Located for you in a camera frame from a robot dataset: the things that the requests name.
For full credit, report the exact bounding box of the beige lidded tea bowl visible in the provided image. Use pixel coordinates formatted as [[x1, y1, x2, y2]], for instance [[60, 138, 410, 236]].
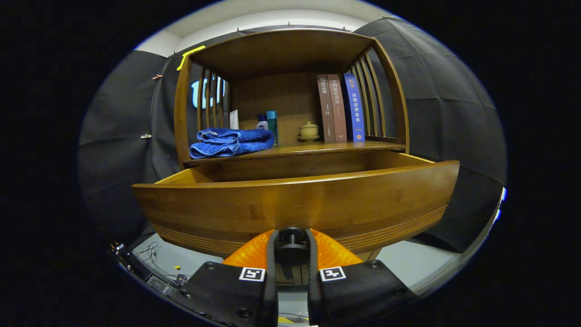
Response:
[[298, 121, 320, 142]]

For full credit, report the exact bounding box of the blue book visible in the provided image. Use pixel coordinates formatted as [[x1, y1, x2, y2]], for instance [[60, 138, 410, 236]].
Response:
[[341, 73, 365, 142]]

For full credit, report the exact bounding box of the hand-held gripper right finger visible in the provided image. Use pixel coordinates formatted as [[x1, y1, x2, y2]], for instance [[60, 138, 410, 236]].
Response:
[[306, 228, 419, 327]]

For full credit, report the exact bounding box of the folded blue towel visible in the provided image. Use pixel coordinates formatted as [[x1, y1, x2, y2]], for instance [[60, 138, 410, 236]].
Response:
[[189, 128, 276, 159]]

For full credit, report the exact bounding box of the reddish brown book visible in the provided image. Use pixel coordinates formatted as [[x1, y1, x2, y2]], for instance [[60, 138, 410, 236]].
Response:
[[327, 74, 348, 142]]

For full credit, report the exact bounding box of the brown wooden cabinet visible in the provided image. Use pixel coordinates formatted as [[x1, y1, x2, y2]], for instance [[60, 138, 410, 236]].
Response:
[[174, 29, 410, 291]]

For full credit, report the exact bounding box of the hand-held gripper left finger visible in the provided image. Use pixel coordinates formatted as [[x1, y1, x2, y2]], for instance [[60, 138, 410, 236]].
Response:
[[170, 229, 278, 327]]

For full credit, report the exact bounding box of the dark brown book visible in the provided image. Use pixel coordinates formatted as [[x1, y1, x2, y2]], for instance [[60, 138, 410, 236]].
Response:
[[316, 74, 336, 143]]

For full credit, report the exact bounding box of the wooden countertop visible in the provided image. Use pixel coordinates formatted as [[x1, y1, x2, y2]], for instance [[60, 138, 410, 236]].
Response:
[[183, 140, 406, 168]]

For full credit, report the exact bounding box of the teal transparent bottle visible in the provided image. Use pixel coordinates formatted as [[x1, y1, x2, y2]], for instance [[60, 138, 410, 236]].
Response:
[[266, 110, 278, 145]]

